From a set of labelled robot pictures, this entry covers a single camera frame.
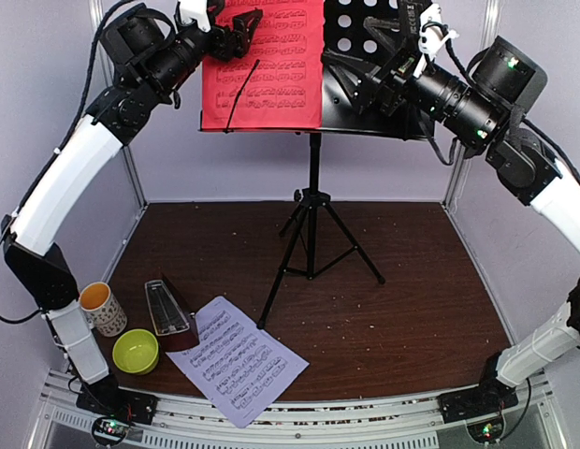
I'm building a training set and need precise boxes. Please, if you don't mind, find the black music stand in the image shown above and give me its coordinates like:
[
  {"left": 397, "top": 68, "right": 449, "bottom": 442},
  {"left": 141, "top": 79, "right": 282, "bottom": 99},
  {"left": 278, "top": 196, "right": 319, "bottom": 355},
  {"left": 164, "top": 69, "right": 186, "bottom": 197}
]
[{"left": 198, "top": 0, "right": 434, "bottom": 331}]

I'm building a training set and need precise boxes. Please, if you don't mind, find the red sheet music page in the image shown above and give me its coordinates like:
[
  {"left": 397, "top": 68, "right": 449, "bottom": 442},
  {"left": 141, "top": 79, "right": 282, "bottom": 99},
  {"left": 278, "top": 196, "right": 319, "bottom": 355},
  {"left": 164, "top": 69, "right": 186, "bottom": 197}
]
[{"left": 201, "top": 0, "right": 325, "bottom": 131}]

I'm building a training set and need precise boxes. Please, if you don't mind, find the wooden metronome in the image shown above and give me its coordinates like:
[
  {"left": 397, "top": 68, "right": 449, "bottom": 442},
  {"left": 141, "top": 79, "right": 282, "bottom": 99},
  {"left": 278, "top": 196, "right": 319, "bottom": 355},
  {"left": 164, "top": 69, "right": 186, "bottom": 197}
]
[{"left": 144, "top": 273, "right": 199, "bottom": 353}]

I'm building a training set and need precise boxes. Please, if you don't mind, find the white sheet music page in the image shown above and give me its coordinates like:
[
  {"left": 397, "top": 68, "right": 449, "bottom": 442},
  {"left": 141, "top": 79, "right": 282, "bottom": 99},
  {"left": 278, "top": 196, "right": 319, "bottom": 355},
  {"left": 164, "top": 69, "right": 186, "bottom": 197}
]
[{"left": 167, "top": 296, "right": 309, "bottom": 428}]

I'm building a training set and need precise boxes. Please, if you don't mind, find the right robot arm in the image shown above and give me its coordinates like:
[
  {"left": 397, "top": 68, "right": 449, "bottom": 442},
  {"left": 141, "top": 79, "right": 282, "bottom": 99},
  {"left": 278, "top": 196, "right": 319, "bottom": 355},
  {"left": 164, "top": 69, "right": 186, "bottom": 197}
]
[{"left": 322, "top": 5, "right": 580, "bottom": 254}]

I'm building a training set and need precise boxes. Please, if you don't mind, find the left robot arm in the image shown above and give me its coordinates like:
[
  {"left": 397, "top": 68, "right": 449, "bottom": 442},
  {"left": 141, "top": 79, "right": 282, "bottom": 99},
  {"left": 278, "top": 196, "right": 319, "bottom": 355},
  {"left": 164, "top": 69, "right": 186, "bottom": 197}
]
[{"left": 0, "top": 1, "right": 264, "bottom": 415}]

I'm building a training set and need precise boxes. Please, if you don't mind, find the patterned mug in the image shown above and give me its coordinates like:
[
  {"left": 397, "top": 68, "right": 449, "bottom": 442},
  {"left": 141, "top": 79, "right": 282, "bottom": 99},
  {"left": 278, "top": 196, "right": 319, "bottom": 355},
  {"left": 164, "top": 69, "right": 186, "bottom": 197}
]
[{"left": 79, "top": 282, "right": 128, "bottom": 338}]

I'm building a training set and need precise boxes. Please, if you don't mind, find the green bowl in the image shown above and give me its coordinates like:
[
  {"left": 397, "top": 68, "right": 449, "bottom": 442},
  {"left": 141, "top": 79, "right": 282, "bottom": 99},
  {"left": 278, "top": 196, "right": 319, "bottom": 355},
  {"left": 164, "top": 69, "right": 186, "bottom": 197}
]
[{"left": 111, "top": 328, "right": 159, "bottom": 375}]

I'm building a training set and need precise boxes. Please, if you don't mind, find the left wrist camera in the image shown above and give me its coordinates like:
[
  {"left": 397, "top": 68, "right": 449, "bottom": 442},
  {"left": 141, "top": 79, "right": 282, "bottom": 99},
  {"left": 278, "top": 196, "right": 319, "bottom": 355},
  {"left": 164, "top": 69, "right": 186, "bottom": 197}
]
[{"left": 175, "top": 0, "right": 225, "bottom": 33}]

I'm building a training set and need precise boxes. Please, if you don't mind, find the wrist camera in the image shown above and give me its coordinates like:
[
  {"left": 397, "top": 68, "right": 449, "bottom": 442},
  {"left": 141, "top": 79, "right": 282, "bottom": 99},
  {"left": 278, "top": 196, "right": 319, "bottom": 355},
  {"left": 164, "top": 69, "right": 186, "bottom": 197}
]
[
  {"left": 175, "top": 0, "right": 225, "bottom": 33},
  {"left": 398, "top": 1, "right": 459, "bottom": 79}
]

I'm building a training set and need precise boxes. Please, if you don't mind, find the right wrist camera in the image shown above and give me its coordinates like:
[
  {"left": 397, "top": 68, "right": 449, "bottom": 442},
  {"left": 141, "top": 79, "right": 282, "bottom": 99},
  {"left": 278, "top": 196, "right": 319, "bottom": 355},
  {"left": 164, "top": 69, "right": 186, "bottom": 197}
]
[{"left": 398, "top": 1, "right": 459, "bottom": 79}]

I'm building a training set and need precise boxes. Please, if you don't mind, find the right aluminium frame post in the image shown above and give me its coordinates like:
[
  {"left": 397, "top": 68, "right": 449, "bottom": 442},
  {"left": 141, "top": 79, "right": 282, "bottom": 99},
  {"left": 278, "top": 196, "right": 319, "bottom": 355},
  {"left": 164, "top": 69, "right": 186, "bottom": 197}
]
[{"left": 443, "top": 0, "right": 504, "bottom": 214}]

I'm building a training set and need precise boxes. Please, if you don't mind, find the aluminium frame post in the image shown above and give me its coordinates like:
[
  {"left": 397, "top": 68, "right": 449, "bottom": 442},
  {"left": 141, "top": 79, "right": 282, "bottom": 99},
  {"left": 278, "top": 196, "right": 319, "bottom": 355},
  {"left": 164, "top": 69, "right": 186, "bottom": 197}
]
[
  {"left": 443, "top": 0, "right": 504, "bottom": 214},
  {"left": 88, "top": 0, "right": 147, "bottom": 209}
]

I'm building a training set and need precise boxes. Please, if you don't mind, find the left aluminium frame post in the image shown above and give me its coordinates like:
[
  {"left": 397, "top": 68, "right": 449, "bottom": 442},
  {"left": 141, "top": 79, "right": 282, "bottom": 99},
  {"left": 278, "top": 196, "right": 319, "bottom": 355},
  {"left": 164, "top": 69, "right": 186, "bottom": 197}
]
[{"left": 88, "top": 0, "right": 147, "bottom": 209}]

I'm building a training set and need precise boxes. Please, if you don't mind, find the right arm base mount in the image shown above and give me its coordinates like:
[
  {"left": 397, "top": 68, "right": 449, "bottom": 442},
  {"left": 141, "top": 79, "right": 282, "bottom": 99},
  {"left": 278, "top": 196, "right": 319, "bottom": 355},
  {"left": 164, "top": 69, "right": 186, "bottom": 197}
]
[{"left": 438, "top": 386, "right": 518, "bottom": 445}]

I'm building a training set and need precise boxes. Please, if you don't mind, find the front aluminium rail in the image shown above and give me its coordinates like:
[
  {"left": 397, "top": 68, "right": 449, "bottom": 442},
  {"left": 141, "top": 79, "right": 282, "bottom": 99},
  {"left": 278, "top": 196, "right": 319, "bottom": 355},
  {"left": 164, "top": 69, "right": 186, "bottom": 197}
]
[{"left": 30, "top": 369, "right": 567, "bottom": 449}]

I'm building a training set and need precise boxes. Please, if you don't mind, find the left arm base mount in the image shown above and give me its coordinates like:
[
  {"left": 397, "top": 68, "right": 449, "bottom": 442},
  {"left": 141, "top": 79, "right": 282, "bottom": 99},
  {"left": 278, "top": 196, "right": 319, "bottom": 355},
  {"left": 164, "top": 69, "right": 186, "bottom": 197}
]
[{"left": 76, "top": 380, "right": 158, "bottom": 448}]

